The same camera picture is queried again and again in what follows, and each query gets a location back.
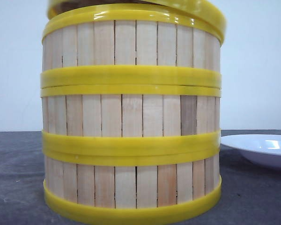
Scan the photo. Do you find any bamboo steamer basket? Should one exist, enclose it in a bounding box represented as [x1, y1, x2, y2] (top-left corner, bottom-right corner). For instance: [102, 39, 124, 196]
[39, 84, 222, 156]
[41, 3, 224, 96]
[44, 154, 222, 225]

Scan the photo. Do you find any woven bamboo steamer lid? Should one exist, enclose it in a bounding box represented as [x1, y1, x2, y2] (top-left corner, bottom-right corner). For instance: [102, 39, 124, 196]
[47, 0, 226, 37]

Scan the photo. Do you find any white plate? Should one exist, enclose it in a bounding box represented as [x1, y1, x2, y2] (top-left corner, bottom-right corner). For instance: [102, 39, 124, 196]
[221, 134, 281, 170]

